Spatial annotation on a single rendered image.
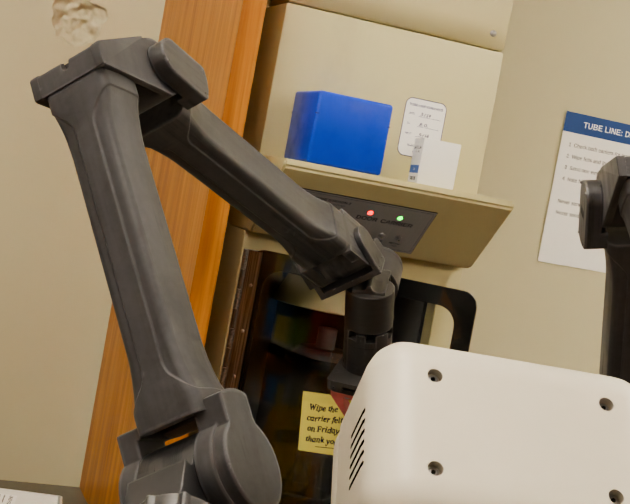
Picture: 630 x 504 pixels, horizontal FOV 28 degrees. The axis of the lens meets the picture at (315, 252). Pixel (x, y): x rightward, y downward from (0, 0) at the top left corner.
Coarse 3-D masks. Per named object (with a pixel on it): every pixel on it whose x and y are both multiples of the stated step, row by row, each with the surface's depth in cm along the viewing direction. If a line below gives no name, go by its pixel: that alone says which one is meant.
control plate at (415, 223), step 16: (320, 192) 157; (352, 208) 160; (368, 208) 160; (384, 208) 160; (400, 208) 161; (368, 224) 162; (384, 224) 163; (400, 224) 163; (416, 224) 163; (384, 240) 165; (400, 240) 166; (416, 240) 166
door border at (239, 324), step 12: (252, 252) 163; (252, 264) 163; (240, 276) 163; (252, 276) 163; (240, 288) 163; (252, 288) 163; (240, 300) 163; (252, 300) 163; (240, 312) 163; (240, 324) 163; (240, 336) 163; (228, 348) 163; (240, 348) 163; (228, 360) 163; (240, 360) 163; (228, 372) 164; (240, 372) 163; (228, 384) 164
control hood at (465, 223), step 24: (288, 168) 153; (312, 168) 154; (336, 168) 155; (336, 192) 157; (360, 192) 158; (384, 192) 158; (408, 192) 159; (432, 192) 159; (456, 192) 161; (456, 216) 163; (480, 216) 164; (504, 216) 164; (432, 240) 166; (456, 240) 167; (480, 240) 167; (456, 264) 171
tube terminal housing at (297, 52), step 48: (288, 48) 163; (336, 48) 165; (384, 48) 167; (432, 48) 169; (480, 48) 172; (288, 96) 164; (384, 96) 168; (432, 96) 170; (480, 96) 172; (480, 144) 173; (240, 240) 165; (192, 432) 173
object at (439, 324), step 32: (288, 256) 161; (256, 288) 163; (288, 288) 161; (416, 288) 156; (448, 288) 155; (256, 320) 163; (288, 320) 161; (320, 320) 160; (416, 320) 156; (448, 320) 155; (256, 352) 162; (288, 352) 161; (320, 352) 160; (256, 384) 162; (288, 384) 161; (320, 384) 160; (256, 416) 162; (288, 416) 161; (288, 448) 161; (288, 480) 161; (320, 480) 160
